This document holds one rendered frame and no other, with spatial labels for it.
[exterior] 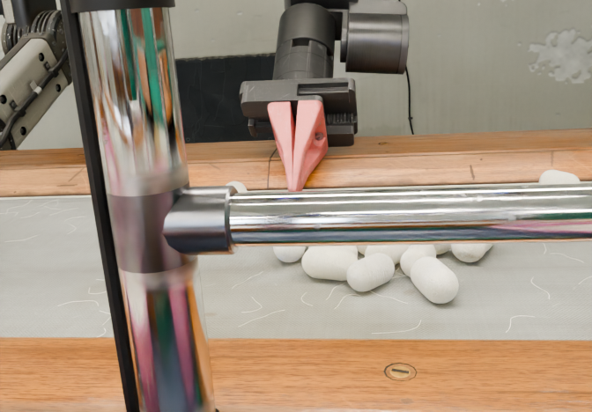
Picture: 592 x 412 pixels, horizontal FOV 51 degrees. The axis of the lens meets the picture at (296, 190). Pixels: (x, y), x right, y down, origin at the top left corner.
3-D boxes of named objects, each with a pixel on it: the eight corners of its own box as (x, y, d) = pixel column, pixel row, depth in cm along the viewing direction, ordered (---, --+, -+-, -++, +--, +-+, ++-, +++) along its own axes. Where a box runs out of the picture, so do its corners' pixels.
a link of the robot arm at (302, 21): (280, 37, 66) (278, -6, 61) (345, 40, 65) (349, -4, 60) (275, 86, 62) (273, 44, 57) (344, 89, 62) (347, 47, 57)
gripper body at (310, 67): (354, 92, 52) (355, 32, 56) (237, 97, 54) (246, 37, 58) (358, 139, 58) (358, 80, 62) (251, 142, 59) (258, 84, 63)
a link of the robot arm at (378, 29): (295, 0, 69) (293, -60, 61) (398, 3, 69) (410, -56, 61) (287, 91, 64) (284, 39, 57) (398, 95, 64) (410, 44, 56)
